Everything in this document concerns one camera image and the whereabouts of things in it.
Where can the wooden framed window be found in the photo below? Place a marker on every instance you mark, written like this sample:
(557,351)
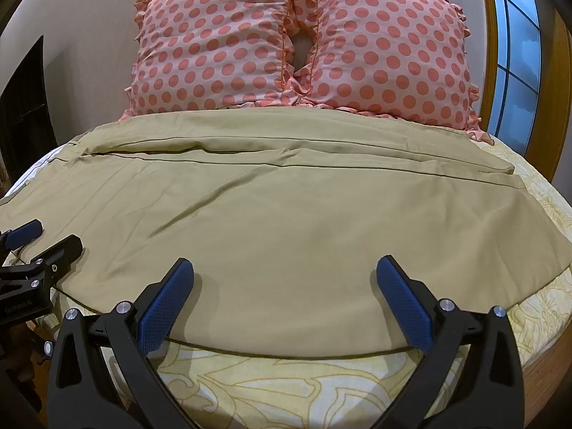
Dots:
(505,53)

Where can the dark doorway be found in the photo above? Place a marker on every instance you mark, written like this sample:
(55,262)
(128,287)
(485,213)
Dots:
(24,98)

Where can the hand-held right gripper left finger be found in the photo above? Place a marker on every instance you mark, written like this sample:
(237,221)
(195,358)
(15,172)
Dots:
(166,299)

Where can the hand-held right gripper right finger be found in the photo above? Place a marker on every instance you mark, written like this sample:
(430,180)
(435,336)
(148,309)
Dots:
(404,304)

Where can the yellow floral bed sheet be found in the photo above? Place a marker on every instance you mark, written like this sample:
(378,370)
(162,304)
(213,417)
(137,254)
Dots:
(313,388)

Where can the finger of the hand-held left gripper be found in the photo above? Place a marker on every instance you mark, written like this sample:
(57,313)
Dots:
(23,233)
(58,254)

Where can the pink polka dot pillow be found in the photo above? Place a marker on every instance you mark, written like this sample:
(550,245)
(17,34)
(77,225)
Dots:
(214,42)
(388,49)

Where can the wooden bed frame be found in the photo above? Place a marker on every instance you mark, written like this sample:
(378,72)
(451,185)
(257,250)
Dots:
(547,362)

